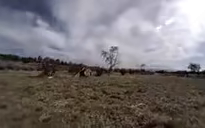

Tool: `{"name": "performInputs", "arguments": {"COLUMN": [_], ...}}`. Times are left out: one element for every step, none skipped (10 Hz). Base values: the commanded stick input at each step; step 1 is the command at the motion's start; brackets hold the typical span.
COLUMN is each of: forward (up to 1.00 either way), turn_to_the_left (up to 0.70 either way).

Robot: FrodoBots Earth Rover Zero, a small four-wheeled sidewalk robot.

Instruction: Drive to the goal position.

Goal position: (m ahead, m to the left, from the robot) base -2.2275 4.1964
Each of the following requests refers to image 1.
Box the dry brown grass field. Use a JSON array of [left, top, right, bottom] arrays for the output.
[[0, 69, 205, 128]]

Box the small distant tree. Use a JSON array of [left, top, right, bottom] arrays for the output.
[[187, 62, 202, 74]]

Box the pile of rubble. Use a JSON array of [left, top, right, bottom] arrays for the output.
[[73, 66, 98, 78]]

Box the bare thin tree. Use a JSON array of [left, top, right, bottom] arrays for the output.
[[100, 45, 120, 74]]

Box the row of bushes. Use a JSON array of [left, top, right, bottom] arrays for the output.
[[0, 53, 205, 79]]

